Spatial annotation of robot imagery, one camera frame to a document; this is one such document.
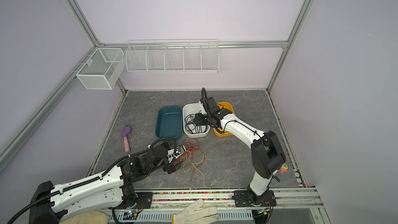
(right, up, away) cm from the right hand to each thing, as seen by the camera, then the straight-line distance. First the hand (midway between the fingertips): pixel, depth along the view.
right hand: (198, 120), depth 88 cm
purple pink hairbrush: (-47, -8, +9) cm, 48 cm away
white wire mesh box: (-62, +32, +12) cm, 71 cm away
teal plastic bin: (-19, -2, +11) cm, 23 cm away
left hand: (-11, -15, -10) cm, 21 cm away
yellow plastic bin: (+10, -3, -23) cm, 25 cm away
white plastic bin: (-5, +6, +18) cm, 20 cm away
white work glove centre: (0, -42, -17) cm, 45 cm away
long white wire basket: (-18, +40, +15) cm, 46 cm away
